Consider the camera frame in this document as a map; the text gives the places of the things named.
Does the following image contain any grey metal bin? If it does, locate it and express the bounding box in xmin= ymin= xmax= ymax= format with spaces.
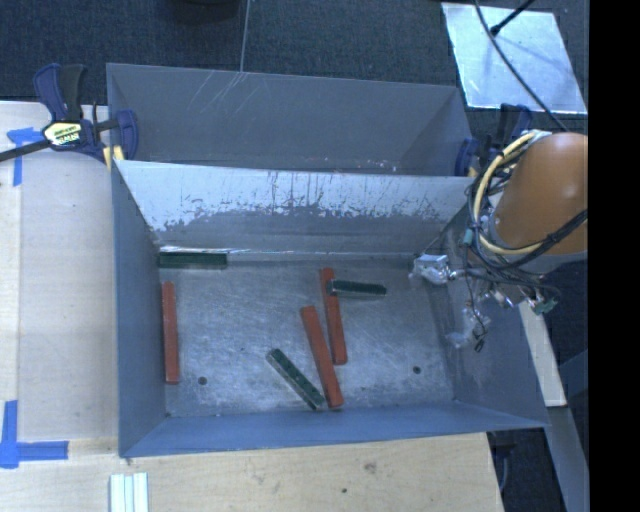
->
xmin=105 ymin=62 xmax=552 ymax=459

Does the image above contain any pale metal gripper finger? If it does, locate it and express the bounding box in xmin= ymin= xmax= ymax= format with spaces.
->
xmin=409 ymin=253 xmax=459 ymax=286
xmin=445 ymin=305 xmax=490 ymax=352

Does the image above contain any pale wood flat board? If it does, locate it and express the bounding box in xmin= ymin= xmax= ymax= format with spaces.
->
xmin=16 ymin=149 xmax=120 ymax=444

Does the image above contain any red-brown flat block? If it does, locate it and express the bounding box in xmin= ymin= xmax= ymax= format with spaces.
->
xmin=160 ymin=280 xmax=182 ymax=386
xmin=319 ymin=266 xmax=349 ymax=367
xmin=299 ymin=305 xmax=346 ymax=411

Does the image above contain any dark green flat block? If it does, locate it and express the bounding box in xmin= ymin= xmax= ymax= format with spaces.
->
xmin=326 ymin=279 xmax=388 ymax=300
xmin=158 ymin=251 xmax=229 ymax=270
xmin=265 ymin=347 xmax=328 ymax=412

